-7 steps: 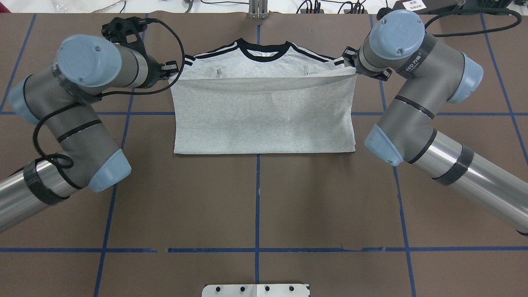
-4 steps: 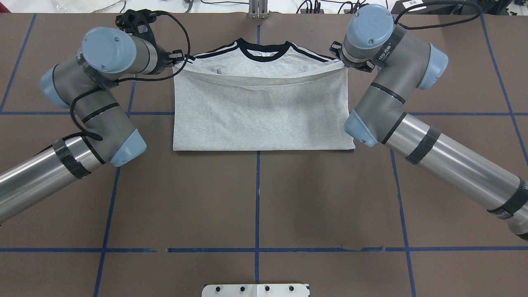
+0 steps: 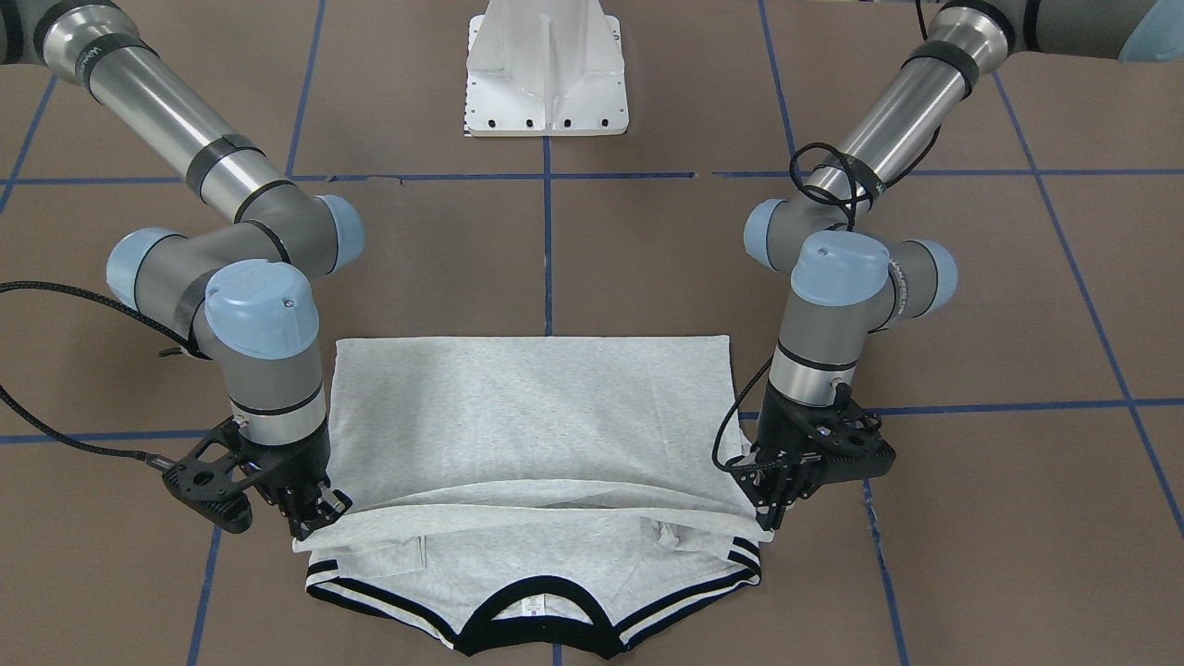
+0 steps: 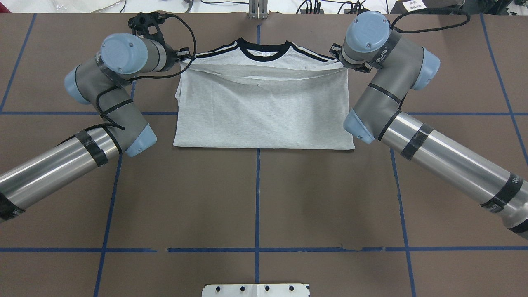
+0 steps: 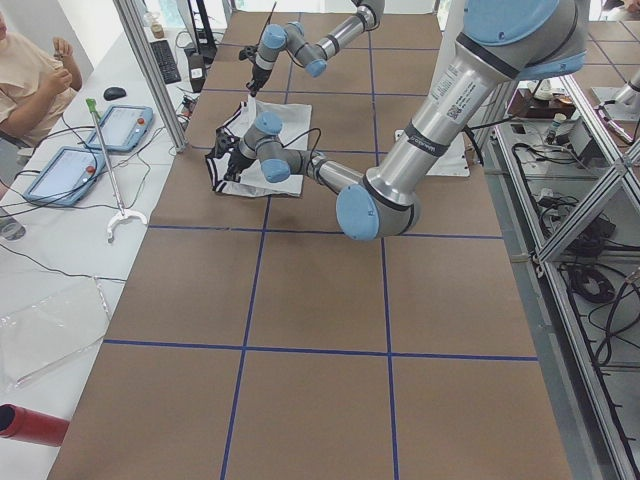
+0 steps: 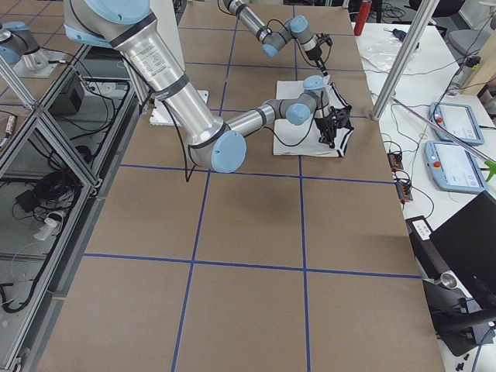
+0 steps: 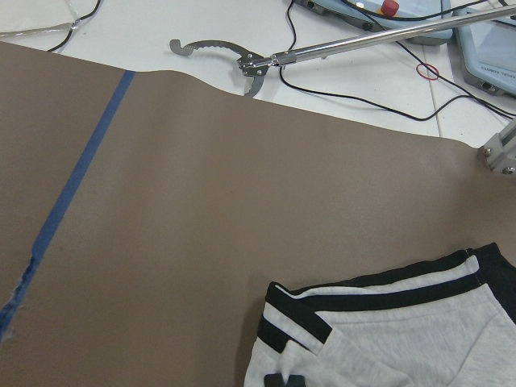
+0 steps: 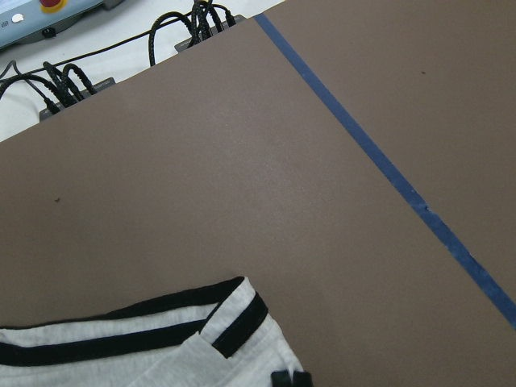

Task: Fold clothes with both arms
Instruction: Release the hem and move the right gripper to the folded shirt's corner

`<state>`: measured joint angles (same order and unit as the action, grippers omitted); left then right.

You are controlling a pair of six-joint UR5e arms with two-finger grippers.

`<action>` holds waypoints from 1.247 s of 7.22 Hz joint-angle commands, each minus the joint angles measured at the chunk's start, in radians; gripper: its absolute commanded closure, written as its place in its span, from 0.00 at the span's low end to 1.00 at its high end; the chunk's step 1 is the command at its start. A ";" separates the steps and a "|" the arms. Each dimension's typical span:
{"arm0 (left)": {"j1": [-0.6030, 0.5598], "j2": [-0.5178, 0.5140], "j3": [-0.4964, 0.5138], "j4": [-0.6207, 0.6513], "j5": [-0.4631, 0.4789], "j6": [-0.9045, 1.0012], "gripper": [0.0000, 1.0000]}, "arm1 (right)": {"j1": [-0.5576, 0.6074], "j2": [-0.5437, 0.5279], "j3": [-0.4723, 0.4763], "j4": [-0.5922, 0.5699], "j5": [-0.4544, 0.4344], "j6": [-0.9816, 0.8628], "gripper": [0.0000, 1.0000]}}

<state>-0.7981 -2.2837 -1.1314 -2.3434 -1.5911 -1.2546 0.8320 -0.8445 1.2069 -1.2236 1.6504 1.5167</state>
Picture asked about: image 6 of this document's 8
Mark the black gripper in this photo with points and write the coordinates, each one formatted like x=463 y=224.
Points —
x=315 y=56
x=322 y=125

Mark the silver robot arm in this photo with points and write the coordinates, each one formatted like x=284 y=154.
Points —
x=130 y=27
x=275 y=35

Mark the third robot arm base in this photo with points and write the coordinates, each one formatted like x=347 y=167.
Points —
x=22 y=52

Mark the clear plastic bag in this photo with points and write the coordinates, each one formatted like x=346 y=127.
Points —
x=382 y=55

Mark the red bottle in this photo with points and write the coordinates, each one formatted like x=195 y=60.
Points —
x=362 y=17

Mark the orange circuit board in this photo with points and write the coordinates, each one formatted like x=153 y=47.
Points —
x=402 y=180

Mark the lower blue teach pendant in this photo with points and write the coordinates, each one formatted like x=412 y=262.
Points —
x=453 y=168

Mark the blue teach pendant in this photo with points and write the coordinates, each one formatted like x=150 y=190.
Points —
x=459 y=120
x=453 y=168

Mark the upper blue teach pendant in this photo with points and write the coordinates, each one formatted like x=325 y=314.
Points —
x=459 y=120

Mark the metal reacher grabber tool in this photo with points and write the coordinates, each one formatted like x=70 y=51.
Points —
x=490 y=163

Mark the black box with label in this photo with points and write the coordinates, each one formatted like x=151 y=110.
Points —
x=434 y=266

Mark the black laptop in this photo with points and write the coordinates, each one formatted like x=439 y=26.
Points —
x=466 y=242

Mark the black monitor stand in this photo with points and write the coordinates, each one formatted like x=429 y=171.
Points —
x=459 y=321

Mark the black power box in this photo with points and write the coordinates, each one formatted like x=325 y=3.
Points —
x=70 y=98

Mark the aluminium frame post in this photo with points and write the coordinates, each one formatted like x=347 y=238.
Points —
x=416 y=29

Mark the aluminium frame structure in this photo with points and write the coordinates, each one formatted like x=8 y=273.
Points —
x=55 y=174

